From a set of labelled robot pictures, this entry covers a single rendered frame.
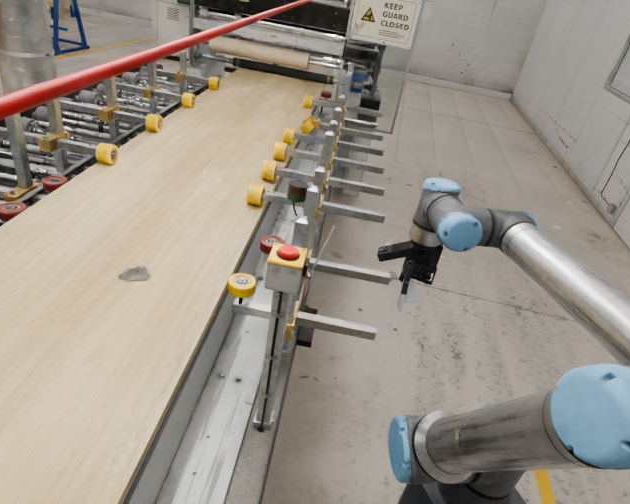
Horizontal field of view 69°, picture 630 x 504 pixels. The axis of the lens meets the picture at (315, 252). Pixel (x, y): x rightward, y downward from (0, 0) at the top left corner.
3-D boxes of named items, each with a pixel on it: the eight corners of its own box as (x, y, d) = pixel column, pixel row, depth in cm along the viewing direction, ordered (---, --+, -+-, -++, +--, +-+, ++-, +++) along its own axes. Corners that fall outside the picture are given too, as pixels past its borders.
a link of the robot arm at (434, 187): (433, 188, 108) (420, 171, 116) (418, 233, 114) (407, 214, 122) (469, 191, 109) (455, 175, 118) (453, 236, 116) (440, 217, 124)
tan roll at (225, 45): (371, 80, 372) (374, 64, 365) (370, 83, 361) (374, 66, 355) (200, 47, 375) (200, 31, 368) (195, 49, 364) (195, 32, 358)
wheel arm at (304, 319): (373, 335, 140) (376, 325, 137) (373, 343, 137) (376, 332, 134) (234, 307, 140) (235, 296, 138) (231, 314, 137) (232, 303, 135)
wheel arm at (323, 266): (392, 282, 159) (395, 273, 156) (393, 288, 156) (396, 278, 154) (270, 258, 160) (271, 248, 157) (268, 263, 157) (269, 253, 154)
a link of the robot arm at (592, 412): (451, 483, 114) (768, 484, 48) (384, 484, 111) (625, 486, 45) (443, 419, 121) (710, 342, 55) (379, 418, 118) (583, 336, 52)
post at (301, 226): (287, 350, 142) (310, 215, 116) (285, 358, 139) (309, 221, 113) (276, 348, 142) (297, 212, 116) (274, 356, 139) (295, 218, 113)
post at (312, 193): (298, 306, 164) (320, 185, 139) (297, 313, 161) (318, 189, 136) (289, 304, 164) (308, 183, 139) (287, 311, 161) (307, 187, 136)
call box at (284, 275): (302, 278, 97) (307, 248, 93) (297, 298, 91) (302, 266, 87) (270, 272, 97) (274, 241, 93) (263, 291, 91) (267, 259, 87)
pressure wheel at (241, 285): (243, 298, 143) (246, 268, 137) (258, 312, 138) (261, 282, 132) (221, 306, 138) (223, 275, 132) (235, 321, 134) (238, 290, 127)
